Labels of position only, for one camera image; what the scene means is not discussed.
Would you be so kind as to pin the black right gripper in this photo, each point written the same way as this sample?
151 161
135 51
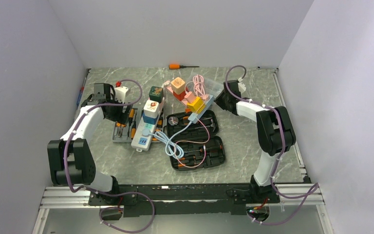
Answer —
218 100

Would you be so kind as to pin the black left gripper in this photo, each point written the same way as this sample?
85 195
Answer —
121 116

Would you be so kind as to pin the light blue power strip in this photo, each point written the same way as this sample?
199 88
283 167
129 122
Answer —
195 117

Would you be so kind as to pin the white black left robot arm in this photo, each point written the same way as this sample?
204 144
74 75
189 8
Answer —
70 158

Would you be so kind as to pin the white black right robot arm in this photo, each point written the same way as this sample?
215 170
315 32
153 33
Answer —
275 133

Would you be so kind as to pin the yellow cube socket adapter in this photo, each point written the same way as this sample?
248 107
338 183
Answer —
198 106

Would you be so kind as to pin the pink cube socket adapter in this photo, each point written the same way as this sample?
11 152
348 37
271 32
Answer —
190 97

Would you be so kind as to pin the red cube socket adapter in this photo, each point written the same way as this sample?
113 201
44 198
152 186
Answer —
180 96

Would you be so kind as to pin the white cube socket adapter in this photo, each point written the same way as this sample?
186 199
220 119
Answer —
151 108

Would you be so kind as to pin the green cube socket adapter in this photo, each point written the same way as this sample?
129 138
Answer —
156 94

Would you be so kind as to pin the blue cube socket adapter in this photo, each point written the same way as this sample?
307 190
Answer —
149 120

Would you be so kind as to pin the blue red pen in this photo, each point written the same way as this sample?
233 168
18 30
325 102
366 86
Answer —
80 92

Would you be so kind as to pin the clear plastic organizer box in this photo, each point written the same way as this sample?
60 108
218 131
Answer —
201 86

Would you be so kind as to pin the grey plastic tool tray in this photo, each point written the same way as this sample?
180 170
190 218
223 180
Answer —
120 132

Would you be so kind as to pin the orange black screwdriver in tray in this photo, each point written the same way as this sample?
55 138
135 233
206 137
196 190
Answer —
133 129

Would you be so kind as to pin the black tool case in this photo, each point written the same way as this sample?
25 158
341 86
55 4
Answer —
199 142

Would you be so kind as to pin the pink power strip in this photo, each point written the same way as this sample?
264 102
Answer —
167 86

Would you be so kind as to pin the white power strip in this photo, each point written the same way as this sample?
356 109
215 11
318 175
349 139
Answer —
142 140

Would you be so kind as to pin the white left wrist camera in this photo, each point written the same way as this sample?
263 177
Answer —
121 93

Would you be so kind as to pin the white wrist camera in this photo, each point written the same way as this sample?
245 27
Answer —
241 85
121 93

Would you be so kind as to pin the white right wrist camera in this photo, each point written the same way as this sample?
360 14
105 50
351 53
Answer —
241 85

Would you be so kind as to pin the orange screwdriver at wall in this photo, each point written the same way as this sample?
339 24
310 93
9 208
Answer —
178 66

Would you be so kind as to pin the black aluminium base frame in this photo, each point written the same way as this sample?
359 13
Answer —
137 200

